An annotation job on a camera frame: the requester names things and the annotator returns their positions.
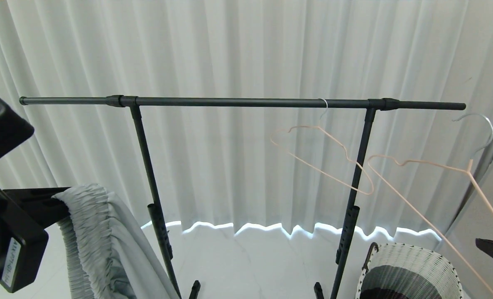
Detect white laundry basket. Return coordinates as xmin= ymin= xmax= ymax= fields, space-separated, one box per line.
xmin=354 ymin=242 xmax=465 ymax=299

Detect pale grey shorts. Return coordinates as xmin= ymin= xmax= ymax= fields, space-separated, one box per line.
xmin=52 ymin=184 xmax=180 ymax=299

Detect white curtain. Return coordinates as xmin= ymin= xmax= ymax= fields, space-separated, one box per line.
xmin=0 ymin=0 xmax=493 ymax=242

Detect pink clothes hanger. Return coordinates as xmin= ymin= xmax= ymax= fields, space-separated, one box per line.
xmin=367 ymin=113 xmax=493 ymax=299
xmin=270 ymin=99 xmax=375 ymax=196

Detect black clothes rack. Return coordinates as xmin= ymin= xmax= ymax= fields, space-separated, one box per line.
xmin=19 ymin=96 xmax=466 ymax=299

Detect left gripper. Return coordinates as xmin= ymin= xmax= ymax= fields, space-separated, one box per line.
xmin=0 ymin=172 xmax=70 ymax=293

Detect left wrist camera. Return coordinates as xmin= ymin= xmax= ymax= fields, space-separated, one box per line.
xmin=0 ymin=83 xmax=35 ymax=171

